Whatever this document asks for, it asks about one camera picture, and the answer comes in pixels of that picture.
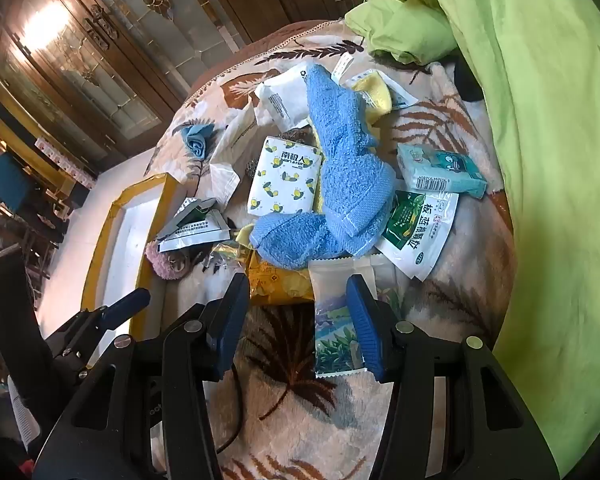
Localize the landscape print sachet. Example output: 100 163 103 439
307 255 381 380

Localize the wooden glass cabinet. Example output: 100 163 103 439
0 0 376 171

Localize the white paper tag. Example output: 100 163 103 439
331 54 357 82

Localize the dark wooden chair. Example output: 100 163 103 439
0 202 66 281

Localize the lemon print tissue pack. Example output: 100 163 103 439
247 136 326 218

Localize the blue towel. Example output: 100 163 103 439
250 64 398 270

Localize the grey green sachet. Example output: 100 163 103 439
155 197 216 241

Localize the plain white sachet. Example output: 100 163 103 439
370 252 406 306

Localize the crinkled foil wrapper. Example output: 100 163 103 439
207 242 251 267

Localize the yellow packet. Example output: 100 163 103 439
249 252 314 307

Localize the rolled blue cloth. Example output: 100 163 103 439
172 121 216 161

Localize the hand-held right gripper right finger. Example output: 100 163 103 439
346 275 561 480

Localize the brown woven pouch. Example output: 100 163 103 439
277 127 316 145

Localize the leaf print blanket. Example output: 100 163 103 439
140 20 518 480

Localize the white text packet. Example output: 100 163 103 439
254 65 321 128

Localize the green white sachet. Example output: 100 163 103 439
375 190 460 281

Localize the pale yellow cloth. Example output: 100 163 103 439
354 76 395 125

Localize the clear plastic bag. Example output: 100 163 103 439
210 105 261 211

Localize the pink fluffy item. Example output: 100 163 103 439
145 242 196 281

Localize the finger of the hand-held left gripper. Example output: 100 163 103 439
45 287 152 363

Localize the small white packet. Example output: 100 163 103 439
387 84 419 111

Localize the yellow-rimmed white box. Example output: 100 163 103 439
80 172 178 341

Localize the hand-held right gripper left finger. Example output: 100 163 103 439
32 272 253 480

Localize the green quilt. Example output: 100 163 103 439
344 0 600 461

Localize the black cable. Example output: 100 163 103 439
207 360 246 456

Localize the teal tissue pack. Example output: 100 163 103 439
396 142 488 197

